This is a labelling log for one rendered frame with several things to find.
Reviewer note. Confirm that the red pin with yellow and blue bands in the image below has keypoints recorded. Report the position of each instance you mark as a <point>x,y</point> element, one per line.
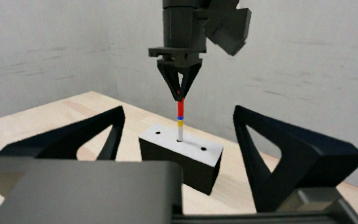
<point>180,119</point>

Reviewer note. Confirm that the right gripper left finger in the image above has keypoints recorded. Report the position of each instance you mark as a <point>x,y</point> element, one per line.
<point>64,142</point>

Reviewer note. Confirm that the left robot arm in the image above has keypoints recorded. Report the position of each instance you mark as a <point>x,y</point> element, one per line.
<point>227,28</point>

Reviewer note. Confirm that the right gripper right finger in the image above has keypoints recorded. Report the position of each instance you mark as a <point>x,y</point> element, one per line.
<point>309,159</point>

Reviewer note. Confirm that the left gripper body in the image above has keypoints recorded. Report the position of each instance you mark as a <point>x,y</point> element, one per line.
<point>180,57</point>

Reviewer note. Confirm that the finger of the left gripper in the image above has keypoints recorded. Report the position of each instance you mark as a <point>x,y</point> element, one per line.
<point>175,78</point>
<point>187,74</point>

